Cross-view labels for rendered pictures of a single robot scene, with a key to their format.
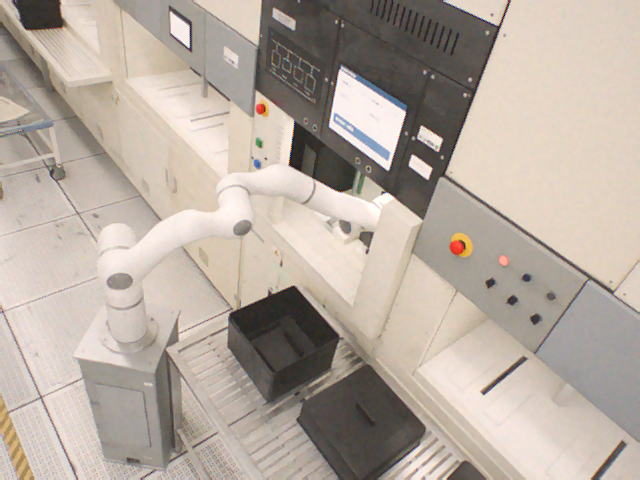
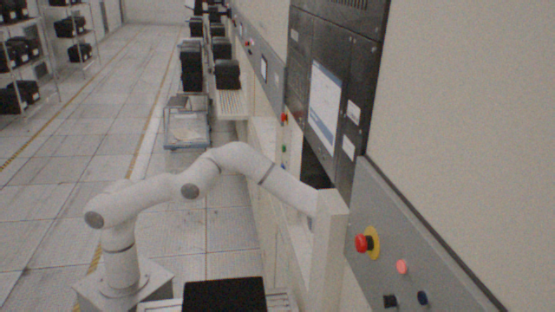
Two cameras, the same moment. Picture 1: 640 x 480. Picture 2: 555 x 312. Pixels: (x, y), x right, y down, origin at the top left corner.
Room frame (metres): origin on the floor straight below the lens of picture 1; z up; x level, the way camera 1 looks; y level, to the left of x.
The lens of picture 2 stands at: (0.44, -0.58, 1.92)
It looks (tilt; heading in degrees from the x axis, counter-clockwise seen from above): 26 degrees down; 35
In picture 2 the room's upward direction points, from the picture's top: 3 degrees clockwise
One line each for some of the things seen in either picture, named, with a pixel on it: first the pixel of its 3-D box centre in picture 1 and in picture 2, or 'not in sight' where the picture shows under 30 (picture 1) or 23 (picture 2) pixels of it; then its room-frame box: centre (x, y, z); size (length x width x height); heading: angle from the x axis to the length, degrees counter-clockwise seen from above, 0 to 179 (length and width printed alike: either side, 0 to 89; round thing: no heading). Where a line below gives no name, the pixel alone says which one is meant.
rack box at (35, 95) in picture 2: not in sight; (24, 92); (2.50, 5.00, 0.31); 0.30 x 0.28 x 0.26; 45
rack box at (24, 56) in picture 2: not in sight; (12, 53); (2.48, 4.98, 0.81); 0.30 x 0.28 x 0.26; 46
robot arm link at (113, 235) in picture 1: (120, 263); (119, 212); (1.09, 0.60, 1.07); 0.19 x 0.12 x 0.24; 26
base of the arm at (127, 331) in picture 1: (127, 314); (121, 262); (1.06, 0.59, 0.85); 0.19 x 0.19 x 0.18
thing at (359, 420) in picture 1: (362, 421); not in sight; (0.86, -0.25, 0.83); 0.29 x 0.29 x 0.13; 45
